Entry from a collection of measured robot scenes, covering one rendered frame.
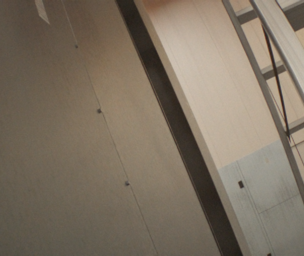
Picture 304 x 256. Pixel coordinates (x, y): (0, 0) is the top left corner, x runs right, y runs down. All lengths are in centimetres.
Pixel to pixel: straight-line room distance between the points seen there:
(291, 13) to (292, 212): 725
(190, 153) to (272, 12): 199
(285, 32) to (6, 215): 37
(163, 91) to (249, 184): 537
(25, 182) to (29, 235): 9
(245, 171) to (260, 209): 58
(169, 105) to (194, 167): 32
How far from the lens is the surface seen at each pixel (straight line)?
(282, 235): 787
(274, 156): 801
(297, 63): 60
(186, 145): 263
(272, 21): 65
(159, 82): 274
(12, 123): 79
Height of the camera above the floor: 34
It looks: 20 degrees up
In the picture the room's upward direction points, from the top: 22 degrees counter-clockwise
